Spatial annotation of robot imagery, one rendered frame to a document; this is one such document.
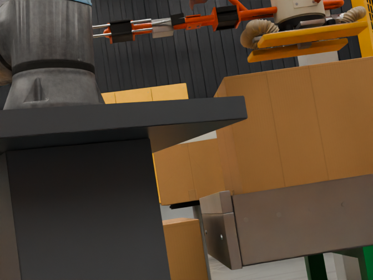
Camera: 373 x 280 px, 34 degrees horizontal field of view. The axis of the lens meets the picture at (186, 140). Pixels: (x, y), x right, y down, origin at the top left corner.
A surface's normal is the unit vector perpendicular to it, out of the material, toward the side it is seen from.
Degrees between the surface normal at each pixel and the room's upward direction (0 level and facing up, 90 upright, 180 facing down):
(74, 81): 74
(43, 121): 90
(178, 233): 90
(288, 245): 90
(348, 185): 90
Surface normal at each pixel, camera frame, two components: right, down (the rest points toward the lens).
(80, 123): 0.46, -0.17
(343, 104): 0.06, -0.12
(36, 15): -0.18, -0.09
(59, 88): 0.26, -0.45
